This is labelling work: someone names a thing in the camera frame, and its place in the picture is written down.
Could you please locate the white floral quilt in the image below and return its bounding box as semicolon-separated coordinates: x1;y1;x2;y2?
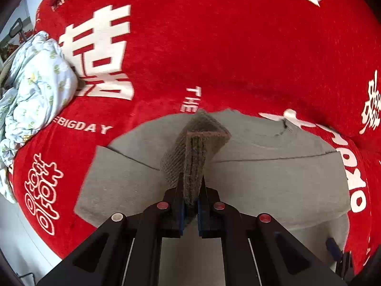
0;31;79;204

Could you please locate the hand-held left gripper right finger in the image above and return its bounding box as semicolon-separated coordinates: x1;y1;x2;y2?
197;176;348;286

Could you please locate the red printed blanket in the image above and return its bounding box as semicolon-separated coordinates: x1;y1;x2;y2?
7;0;381;277

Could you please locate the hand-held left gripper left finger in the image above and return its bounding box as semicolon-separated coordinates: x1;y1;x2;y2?
36;174;186;286

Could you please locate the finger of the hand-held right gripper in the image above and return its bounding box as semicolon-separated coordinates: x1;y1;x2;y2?
325;238;356;279

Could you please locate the black metal frame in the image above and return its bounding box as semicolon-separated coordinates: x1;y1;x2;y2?
10;18;25;40

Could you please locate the grey knit sweater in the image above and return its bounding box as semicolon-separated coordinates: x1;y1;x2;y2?
74;109;352;286

